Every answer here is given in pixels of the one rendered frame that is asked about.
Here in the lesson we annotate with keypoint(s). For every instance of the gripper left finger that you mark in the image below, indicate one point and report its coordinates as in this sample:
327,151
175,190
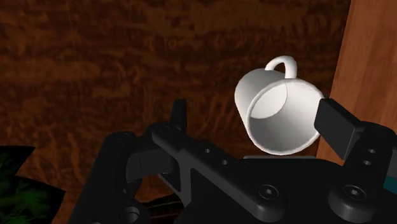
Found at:
214,161

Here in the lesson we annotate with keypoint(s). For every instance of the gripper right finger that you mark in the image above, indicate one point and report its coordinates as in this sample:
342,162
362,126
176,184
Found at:
338,124

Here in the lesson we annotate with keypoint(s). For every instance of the white mug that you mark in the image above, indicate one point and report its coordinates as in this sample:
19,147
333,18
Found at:
248,90

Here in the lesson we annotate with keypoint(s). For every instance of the dark green leafy plant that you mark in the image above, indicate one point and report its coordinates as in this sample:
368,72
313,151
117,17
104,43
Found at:
21,198

